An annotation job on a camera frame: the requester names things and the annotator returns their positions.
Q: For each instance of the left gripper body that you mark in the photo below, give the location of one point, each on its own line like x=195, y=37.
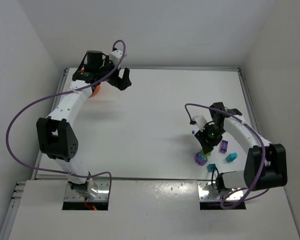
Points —
x=115, y=78

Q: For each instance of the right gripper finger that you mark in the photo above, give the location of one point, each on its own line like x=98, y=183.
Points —
x=208, y=147
x=202, y=140

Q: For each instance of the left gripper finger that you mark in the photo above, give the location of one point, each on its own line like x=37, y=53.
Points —
x=125, y=80
x=116, y=82

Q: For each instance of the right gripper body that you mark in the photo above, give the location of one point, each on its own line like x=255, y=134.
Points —
x=209, y=140

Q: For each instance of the lime green lego brick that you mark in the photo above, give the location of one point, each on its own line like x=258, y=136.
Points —
x=207, y=154

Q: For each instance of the purple flower lego piece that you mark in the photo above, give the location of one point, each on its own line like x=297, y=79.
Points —
x=200, y=159

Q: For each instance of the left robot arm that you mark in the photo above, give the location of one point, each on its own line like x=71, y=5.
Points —
x=55, y=132

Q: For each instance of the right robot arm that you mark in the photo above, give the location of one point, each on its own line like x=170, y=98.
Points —
x=266, y=163

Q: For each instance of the purple lego brick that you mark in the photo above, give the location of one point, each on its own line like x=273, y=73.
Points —
x=223, y=146

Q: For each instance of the teal lego brick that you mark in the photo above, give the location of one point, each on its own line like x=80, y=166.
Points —
x=211, y=167
x=231, y=157

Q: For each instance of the orange divided container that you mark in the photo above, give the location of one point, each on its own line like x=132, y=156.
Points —
x=96, y=90

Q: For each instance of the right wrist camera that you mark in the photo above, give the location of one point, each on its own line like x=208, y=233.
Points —
x=200, y=121

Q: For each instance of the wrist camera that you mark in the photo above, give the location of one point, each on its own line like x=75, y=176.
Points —
x=115, y=56
x=200, y=121

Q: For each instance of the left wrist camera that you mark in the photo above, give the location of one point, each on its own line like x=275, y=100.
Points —
x=115, y=56

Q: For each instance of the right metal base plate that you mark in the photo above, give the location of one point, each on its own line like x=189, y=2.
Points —
x=207, y=193

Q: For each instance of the metal base plate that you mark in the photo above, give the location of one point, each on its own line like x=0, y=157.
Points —
x=207, y=193
x=100, y=191

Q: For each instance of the aluminium table frame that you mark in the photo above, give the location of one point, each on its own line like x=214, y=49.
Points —
x=141, y=138

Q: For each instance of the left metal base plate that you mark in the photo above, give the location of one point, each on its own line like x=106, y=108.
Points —
x=100, y=191

